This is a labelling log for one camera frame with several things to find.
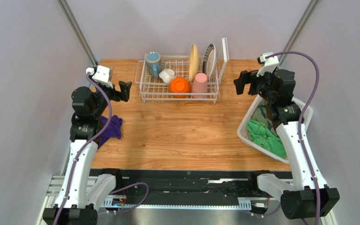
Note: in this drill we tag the pink plastic cup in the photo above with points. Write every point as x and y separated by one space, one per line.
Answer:
200 86

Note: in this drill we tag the bright green towel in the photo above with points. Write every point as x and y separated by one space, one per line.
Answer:
264 138

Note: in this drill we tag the small white cup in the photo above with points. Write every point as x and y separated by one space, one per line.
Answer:
167 75

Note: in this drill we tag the white plastic basket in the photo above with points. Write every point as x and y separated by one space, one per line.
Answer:
243 132

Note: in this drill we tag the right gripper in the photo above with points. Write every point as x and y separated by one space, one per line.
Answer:
252 83

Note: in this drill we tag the purple cloth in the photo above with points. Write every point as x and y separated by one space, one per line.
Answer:
112 131

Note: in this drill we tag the olive green towel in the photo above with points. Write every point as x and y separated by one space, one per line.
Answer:
260 115

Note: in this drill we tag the yellow plate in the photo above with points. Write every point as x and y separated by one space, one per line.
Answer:
193 63

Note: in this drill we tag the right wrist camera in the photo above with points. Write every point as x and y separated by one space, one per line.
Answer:
269 63

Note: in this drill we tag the orange bowl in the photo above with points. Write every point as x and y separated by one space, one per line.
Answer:
180 85

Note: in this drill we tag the white green-rimmed plate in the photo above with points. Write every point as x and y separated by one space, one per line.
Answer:
209 60

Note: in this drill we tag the white wire dish rack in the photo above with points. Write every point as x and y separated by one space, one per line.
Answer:
186 77

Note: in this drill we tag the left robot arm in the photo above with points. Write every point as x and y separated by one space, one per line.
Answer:
76 204

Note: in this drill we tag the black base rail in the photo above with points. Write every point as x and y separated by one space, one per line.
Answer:
187 189

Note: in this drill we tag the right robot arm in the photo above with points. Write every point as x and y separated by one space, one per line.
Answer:
309 196

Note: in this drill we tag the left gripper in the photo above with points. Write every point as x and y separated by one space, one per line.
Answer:
116 95

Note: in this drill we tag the blue butterfly mug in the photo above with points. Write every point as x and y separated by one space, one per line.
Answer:
153 63

